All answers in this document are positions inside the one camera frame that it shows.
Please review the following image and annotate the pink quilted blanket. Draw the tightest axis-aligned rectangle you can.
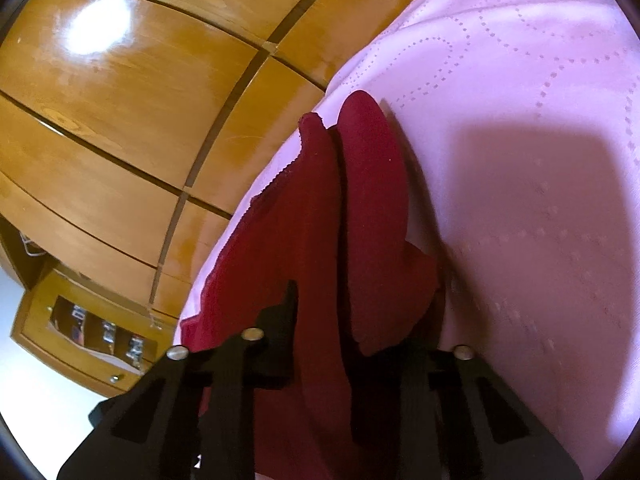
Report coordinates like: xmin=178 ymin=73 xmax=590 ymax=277
xmin=177 ymin=0 xmax=640 ymax=471

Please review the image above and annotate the wooden wardrobe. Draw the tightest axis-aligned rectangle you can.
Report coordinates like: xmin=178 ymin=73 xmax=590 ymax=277
xmin=0 ymin=0 xmax=453 ymax=322

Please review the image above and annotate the dark red garment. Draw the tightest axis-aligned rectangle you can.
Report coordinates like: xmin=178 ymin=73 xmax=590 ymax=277
xmin=179 ymin=90 xmax=448 ymax=480

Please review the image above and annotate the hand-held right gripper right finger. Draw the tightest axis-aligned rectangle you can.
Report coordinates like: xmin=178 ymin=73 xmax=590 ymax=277
xmin=350 ymin=342 xmax=585 ymax=480

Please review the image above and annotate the metal hook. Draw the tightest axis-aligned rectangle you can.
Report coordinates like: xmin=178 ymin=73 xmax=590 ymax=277
xmin=18 ymin=231 xmax=44 ymax=260

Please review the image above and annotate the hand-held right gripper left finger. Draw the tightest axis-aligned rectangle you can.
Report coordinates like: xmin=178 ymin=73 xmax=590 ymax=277
xmin=56 ymin=280 xmax=301 ymax=480

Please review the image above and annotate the wooden glass-door display cabinet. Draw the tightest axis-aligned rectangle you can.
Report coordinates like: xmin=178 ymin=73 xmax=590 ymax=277
xmin=10 ymin=260 xmax=177 ymax=399

